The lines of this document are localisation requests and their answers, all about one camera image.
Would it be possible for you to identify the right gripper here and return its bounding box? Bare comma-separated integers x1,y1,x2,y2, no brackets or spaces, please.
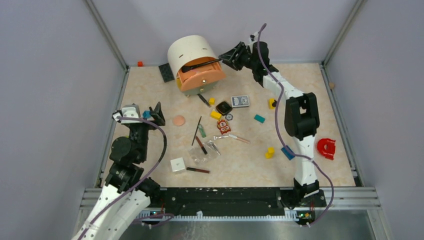
218,42,258,72

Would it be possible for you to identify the pink makeup sponge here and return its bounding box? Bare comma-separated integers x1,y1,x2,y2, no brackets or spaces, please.
172,115,186,127

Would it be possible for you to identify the white round drawer organizer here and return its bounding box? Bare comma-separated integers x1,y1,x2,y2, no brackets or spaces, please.
167,35,226,96

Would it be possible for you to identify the black makeup brush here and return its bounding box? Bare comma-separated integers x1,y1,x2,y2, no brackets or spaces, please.
180,58,222,73

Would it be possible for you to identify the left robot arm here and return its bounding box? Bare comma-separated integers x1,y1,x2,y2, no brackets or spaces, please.
73,102,168,240

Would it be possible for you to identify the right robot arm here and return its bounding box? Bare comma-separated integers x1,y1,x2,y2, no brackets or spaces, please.
219,31,320,206

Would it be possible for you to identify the small blue cube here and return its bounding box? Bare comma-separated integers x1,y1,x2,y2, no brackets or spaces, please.
142,110,151,120

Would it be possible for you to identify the blue playing card box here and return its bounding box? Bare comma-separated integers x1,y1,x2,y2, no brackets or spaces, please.
230,95,250,109

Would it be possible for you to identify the white cosmetic box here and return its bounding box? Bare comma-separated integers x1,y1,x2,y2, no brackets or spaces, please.
170,157,187,174

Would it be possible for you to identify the small yellow block with cap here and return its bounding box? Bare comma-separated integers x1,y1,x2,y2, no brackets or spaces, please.
208,97,215,106

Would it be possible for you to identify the black square compact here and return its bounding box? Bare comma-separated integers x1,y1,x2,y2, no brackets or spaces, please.
215,100,233,116

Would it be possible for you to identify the yellow block with black knob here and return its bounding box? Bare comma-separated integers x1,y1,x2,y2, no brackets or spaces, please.
268,98,277,110

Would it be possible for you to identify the black eyeliner pen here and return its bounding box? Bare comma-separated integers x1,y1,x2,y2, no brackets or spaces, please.
197,94,211,108

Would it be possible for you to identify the brown lip gloss tube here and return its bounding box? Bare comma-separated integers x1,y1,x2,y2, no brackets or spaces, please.
195,135,208,155

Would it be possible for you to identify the thin black stick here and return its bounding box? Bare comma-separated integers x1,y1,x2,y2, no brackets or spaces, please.
191,116,202,146

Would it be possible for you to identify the green tube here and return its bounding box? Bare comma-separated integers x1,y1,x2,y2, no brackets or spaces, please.
198,124,207,138

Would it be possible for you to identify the black lego plate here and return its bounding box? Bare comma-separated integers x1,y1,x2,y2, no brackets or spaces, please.
158,63,175,83

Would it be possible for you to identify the clear plastic wrapper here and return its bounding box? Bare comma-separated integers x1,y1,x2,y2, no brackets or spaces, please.
188,141,221,165

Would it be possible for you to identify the yellow cube block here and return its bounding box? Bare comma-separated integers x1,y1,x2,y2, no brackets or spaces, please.
209,110,222,121

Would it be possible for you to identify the teal block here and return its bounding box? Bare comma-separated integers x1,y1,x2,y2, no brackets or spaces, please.
254,114,266,124

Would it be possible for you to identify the dark red lipstick tube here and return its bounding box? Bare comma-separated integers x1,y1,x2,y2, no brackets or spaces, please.
186,167,211,174

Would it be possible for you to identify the silver small tube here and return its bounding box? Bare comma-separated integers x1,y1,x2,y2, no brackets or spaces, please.
213,135,229,141

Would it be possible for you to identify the blue lego brick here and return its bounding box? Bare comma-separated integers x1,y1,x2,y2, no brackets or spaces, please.
281,145,296,161

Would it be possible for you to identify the red plastic horseshoe toy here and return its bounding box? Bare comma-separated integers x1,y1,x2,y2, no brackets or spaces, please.
316,138,336,160

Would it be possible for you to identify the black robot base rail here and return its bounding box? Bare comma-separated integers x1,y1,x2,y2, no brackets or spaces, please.
146,187,327,218

